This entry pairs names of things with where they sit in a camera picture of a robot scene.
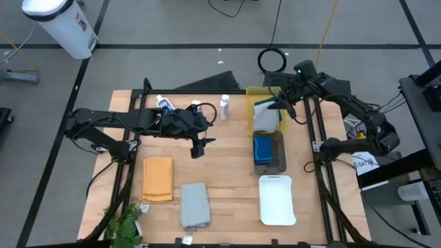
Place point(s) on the white paper tag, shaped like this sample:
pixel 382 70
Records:
pixel 187 239
pixel 145 207

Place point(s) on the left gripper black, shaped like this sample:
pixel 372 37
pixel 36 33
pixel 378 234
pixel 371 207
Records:
pixel 182 124

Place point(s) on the orange cloth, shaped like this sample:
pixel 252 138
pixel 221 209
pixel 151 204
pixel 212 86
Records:
pixel 156 179

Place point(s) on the grey waffle towel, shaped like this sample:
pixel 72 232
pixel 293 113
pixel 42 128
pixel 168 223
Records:
pixel 194 206
pixel 265 118

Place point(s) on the grey cart top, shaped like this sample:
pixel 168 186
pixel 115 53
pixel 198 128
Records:
pixel 423 127

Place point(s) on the grey cylinder roll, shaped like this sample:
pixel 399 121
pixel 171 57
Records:
pixel 413 191

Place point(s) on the grey stand foot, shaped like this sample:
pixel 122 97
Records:
pixel 20 76

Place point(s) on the black metal beam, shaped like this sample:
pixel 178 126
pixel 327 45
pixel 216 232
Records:
pixel 396 168

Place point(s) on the white plant pot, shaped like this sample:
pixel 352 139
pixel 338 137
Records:
pixel 138 229

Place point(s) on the black aluminium table frame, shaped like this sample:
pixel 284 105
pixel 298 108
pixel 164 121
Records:
pixel 206 92

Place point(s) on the white paper sign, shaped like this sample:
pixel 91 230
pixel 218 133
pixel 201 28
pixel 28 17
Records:
pixel 365 164

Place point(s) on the yellow plastic bin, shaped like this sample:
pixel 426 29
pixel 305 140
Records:
pixel 249 113

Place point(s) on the blue sponge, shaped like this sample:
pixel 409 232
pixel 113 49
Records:
pixel 263 149
pixel 263 162

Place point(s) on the white plastic cleaner bottle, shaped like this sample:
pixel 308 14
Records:
pixel 196 102
pixel 163 102
pixel 224 108

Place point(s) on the black box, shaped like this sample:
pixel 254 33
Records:
pixel 435 98

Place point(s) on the black pole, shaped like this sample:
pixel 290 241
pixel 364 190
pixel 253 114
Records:
pixel 430 73

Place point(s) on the black flat panel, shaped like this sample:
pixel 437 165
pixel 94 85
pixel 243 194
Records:
pixel 217 82

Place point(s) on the white trash can black lid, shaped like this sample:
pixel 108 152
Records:
pixel 65 31

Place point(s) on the dark smoky plastic bin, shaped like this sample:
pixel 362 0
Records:
pixel 279 155

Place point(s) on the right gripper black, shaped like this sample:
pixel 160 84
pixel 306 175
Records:
pixel 291 92

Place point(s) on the green leafy plant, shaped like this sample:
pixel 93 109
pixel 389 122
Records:
pixel 122 227

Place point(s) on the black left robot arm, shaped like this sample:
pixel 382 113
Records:
pixel 103 117

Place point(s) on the white plastic bin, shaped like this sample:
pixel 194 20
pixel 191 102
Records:
pixel 277 203

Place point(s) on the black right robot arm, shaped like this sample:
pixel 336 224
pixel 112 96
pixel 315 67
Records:
pixel 358 106

